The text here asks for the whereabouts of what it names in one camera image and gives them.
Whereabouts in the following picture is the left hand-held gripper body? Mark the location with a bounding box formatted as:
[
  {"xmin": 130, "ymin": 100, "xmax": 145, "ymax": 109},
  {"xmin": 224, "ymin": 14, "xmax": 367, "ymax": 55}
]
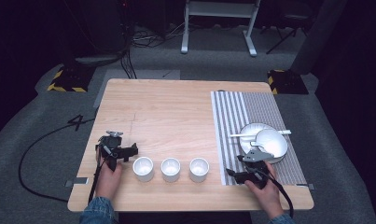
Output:
[{"xmin": 96, "ymin": 130, "xmax": 128, "ymax": 173}]

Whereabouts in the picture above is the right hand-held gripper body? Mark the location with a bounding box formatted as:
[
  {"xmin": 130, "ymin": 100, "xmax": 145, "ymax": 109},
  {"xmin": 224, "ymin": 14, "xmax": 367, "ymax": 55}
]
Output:
[{"xmin": 241, "ymin": 148, "xmax": 275, "ymax": 189}]

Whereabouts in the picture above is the person's left hand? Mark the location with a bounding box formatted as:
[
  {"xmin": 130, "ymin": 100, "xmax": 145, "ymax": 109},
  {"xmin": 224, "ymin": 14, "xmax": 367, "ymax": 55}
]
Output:
[{"xmin": 94, "ymin": 146, "xmax": 123, "ymax": 201}]

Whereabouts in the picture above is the person's right hand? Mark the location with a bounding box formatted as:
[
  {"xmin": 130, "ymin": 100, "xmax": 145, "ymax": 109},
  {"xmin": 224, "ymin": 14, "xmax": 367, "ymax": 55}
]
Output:
[{"xmin": 244, "ymin": 161, "xmax": 285, "ymax": 220}]

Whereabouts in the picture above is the white plate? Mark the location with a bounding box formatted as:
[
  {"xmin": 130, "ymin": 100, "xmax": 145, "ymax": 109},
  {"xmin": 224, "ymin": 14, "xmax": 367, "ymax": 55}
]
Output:
[{"xmin": 238, "ymin": 122, "xmax": 286, "ymax": 165}]

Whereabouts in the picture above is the white cup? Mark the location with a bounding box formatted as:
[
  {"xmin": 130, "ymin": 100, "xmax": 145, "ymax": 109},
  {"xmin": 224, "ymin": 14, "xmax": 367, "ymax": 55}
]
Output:
[
  {"xmin": 132, "ymin": 156, "xmax": 155, "ymax": 183},
  {"xmin": 160, "ymin": 157, "xmax": 182, "ymax": 183},
  {"xmin": 188, "ymin": 157, "xmax": 210, "ymax": 184}
]

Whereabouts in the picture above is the white bowl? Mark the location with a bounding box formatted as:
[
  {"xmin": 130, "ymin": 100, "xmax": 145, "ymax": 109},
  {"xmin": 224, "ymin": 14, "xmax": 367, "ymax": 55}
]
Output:
[{"xmin": 255, "ymin": 128, "xmax": 289, "ymax": 160}]

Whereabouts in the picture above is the white stick utensil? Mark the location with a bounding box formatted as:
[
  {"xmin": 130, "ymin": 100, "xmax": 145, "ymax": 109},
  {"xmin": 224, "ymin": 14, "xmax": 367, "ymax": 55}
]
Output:
[{"xmin": 230, "ymin": 129, "xmax": 292, "ymax": 138}]

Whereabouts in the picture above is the striped grey placemat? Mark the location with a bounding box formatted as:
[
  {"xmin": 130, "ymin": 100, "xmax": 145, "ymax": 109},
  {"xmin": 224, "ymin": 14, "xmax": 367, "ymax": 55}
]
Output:
[{"xmin": 210, "ymin": 91, "xmax": 308, "ymax": 187}]

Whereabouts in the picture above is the black tripod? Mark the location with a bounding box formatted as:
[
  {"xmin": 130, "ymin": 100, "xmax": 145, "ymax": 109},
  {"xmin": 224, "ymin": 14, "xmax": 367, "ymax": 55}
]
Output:
[{"xmin": 259, "ymin": 0, "xmax": 314, "ymax": 56}]

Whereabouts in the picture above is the grey curtain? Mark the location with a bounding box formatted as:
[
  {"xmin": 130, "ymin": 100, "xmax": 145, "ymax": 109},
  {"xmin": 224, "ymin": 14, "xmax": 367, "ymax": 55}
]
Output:
[{"xmin": 289, "ymin": 0, "xmax": 349, "ymax": 76}]

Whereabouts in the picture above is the white metal stand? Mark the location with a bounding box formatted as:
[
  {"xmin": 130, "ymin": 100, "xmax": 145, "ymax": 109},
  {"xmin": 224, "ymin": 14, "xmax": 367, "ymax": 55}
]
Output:
[{"xmin": 180, "ymin": 0, "xmax": 262, "ymax": 58}]

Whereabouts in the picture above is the left hand-held gripper cable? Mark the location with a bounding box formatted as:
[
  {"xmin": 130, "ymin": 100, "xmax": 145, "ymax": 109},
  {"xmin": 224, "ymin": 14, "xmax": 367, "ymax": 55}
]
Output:
[{"xmin": 88, "ymin": 145, "xmax": 113, "ymax": 205}]

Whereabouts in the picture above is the hand-held gripper cable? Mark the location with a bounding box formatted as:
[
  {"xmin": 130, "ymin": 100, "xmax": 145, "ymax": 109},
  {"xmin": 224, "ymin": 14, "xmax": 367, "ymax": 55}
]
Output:
[
  {"xmin": 259, "ymin": 168, "xmax": 295, "ymax": 218},
  {"xmin": 88, "ymin": 145, "xmax": 113, "ymax": 205}
]

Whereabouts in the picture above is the right hand-held gripper cable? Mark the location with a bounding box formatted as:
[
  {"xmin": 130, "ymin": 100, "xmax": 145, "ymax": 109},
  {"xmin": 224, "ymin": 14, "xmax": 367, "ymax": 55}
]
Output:
[{"xmin": 259, "ymin": 168, "xmax": 295, "ymax": 218}]

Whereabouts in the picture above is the black yellow-striped base plate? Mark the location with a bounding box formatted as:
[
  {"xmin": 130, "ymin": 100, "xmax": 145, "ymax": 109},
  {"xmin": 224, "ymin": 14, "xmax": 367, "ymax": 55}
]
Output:
[
  {"xmin": 47, "ymin": 64, "xmax": 96, "ymax": 93},
  {"xmin": 267, "ymin": 68, "xmax": 310, "ymax": 95}
]

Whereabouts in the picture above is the black cable bundle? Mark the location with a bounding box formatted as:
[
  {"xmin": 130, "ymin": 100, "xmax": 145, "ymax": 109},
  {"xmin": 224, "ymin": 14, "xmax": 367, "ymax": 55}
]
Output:
[{"xmin": 119, "ymin": 18, "xmax": 152, "ymax": 80}]

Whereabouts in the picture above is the black floor cable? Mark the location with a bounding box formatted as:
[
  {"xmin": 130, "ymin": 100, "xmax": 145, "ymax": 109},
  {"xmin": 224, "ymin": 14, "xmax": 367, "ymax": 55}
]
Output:
[{"xmin": 18, "ymin": 115, "xmax": 97, "ymax": 203}]

